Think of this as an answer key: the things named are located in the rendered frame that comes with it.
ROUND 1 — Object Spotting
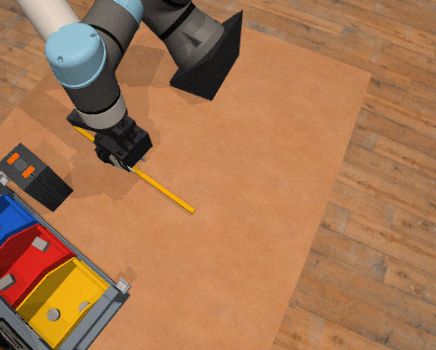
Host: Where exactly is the blue open bin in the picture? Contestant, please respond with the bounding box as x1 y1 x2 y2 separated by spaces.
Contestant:
0 194 42 246

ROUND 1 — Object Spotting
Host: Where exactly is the grey disc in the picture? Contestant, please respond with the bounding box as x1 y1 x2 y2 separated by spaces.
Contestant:
47 308 61 321
79 302 90 313

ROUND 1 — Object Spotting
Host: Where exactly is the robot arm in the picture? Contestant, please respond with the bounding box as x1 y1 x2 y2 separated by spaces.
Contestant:
15 0 224 131

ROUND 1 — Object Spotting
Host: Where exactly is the yellow open bin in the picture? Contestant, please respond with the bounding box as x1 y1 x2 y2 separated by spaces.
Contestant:
16 257 110 350

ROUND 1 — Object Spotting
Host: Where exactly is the grey metal shelf rack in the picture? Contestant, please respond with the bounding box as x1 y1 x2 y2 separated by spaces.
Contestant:
0 171 132 350

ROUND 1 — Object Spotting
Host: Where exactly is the red bin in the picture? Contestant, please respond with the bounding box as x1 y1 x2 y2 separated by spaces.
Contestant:
0 223 77 310

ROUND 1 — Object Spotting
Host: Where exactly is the yellow bar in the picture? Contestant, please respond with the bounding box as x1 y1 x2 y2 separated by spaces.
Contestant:
74 126 195 214

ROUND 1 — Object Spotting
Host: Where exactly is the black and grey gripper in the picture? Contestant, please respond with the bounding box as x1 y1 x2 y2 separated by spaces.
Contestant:
89 108 153 173

